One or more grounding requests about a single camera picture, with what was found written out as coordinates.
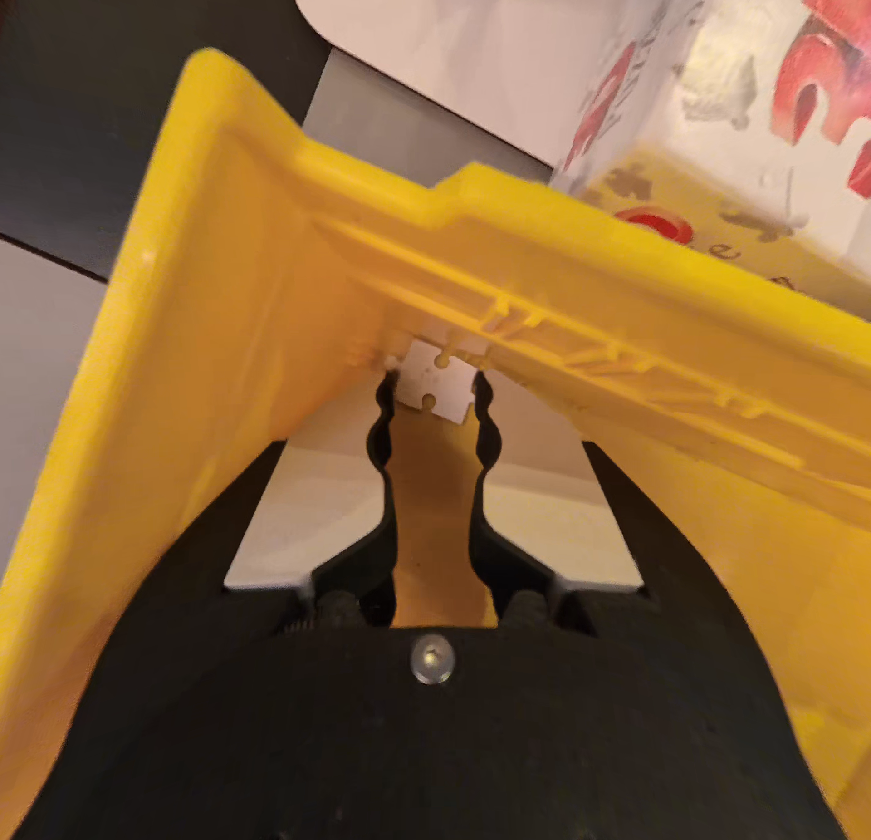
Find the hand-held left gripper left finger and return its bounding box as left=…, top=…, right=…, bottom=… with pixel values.
left=223, top=370, right=400, bottom=613

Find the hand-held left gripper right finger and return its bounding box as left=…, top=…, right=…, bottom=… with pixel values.
left=468, top=370, right=645, bottom=618

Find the white puzzle piece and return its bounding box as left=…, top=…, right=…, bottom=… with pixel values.
left=393, top=336, right=479, bottom=424

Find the yellow box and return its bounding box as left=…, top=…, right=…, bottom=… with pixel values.
left=0, top=47, right=871, bottom=840

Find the white red printed puzzle box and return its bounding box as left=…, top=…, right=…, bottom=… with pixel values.
left=548, top=0, right=871, bottom=324

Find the white rounded board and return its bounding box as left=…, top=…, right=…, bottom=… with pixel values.
left=286, top=0, right=644, bottom=168

